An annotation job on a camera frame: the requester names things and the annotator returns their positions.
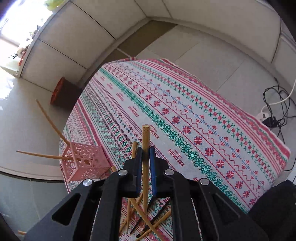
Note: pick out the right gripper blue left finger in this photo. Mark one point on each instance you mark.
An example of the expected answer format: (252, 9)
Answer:
(132, 180)

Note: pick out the light wooden chopstick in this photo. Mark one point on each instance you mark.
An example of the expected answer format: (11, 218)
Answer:
(145, 165)

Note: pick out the pink perforated utensil holder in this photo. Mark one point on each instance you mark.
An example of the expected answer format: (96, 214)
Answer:
(83, 161)

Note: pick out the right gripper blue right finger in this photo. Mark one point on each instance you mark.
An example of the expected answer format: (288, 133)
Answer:
(161, 184)

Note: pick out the embroidered patterned tablecloth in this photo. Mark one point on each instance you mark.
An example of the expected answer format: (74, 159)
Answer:
(196, 130)

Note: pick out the white power strip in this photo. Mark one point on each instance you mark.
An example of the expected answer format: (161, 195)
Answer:
(262, 116)

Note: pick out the white kitchen cabinets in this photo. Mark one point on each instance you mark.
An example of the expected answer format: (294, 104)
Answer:
(79, 35)

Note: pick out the wooden chopstick crossing pile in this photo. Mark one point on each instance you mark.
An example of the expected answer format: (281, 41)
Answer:
(143, 216)

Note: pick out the red-rimmed brown trash bin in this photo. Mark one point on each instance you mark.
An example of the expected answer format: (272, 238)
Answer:
(65, 94)

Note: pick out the olive floor mat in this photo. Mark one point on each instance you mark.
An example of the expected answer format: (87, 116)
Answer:
(144, 36)

